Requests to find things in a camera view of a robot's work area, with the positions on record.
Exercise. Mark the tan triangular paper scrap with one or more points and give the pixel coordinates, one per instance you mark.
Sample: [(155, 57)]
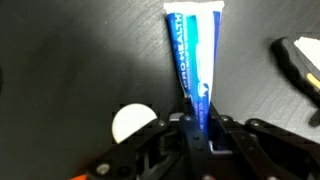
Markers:
[(311, 50)]

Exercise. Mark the white ball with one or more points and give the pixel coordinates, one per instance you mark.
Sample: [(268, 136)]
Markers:
[(130, 121)]

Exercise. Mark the blue white toothpaste tube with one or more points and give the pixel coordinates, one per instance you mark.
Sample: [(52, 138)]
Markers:
[(196, 50)]

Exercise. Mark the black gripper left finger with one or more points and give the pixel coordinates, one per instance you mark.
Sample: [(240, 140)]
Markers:
[(166, 156)]

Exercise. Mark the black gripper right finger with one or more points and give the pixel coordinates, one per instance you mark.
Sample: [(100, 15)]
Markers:
[(266, 156)]

